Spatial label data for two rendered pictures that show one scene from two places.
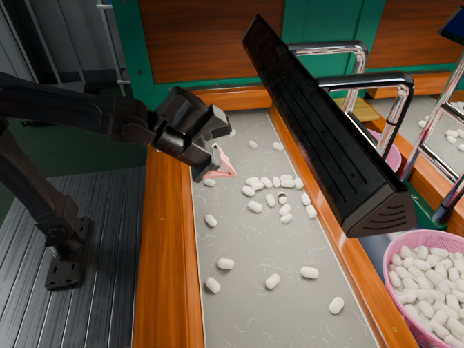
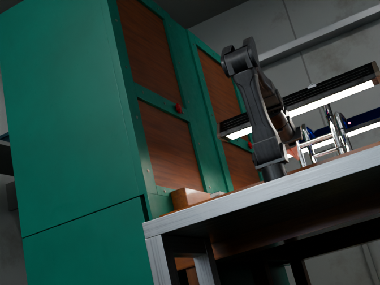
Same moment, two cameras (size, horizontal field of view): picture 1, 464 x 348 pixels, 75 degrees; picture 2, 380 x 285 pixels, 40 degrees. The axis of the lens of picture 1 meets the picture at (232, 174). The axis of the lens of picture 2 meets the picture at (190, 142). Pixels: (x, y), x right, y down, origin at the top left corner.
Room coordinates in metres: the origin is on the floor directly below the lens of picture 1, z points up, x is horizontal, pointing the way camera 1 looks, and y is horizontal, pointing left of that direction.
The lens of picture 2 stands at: (-0.12, 1.62, 0.43)
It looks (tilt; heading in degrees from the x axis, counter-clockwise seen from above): 18 degrees up; 303
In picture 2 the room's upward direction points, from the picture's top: 14 degrees counter-clockwise
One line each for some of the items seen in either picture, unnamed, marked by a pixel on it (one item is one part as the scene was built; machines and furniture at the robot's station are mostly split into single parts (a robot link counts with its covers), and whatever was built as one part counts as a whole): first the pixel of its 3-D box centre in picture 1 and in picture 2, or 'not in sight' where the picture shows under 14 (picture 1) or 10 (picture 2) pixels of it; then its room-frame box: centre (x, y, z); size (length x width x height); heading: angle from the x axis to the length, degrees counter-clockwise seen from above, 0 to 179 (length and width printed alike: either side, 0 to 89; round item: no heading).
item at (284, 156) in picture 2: (58, 222); (269, 158); (0.43, 0.39, 0.77); 0.09 x 0.06 x 0.06; 13
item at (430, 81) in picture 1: (411, 83); not in sight; (1.04, -0.66, 0.83); 0.30 x 0.06 x 0.07; 99
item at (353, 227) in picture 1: (295, 82); (294, 102); (0.51, -0.11, 1.08); 0.62 x 0.08 x 0.07; 9
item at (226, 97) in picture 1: (227, 97); (198, 202); (0.93, 0.02, 0.83); 0.30 x 0.06 x 0.07; 99
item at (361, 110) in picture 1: (324, 111); not in sight; (0.94, -0.33, 0.77); 0.33 x 0.15 x 0.01; 99
